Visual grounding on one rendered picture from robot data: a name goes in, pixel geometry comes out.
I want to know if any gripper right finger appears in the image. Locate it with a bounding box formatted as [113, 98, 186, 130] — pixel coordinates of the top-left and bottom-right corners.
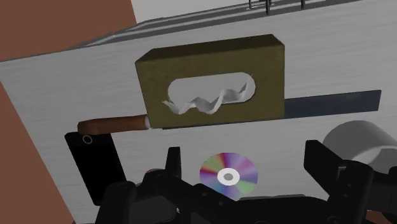
[303, 139, 397, 224]

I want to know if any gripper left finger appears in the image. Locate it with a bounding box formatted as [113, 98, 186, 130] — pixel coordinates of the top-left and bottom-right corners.
[94, 146, 232, 224]

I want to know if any rainbow compact disc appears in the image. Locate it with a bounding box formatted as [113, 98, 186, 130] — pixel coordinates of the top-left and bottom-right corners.
[199, 151, 259, 202]

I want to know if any grey paper roll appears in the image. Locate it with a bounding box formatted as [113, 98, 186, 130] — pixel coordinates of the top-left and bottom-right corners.
[321, 120, 397, 174]

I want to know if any black phone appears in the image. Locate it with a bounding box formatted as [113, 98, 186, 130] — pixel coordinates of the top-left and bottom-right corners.
[64, 131, 129, 206]

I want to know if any olive tissue box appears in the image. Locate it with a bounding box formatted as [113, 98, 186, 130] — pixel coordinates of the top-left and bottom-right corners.
[134, 34, 286, 130]

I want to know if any white wooden table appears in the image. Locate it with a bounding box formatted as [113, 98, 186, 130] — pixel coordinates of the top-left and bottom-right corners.
[0, 0, 397, 224]

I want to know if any brown-handled knife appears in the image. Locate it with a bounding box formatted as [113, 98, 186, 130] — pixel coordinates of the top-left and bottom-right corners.
[77, 89, 382, 136]

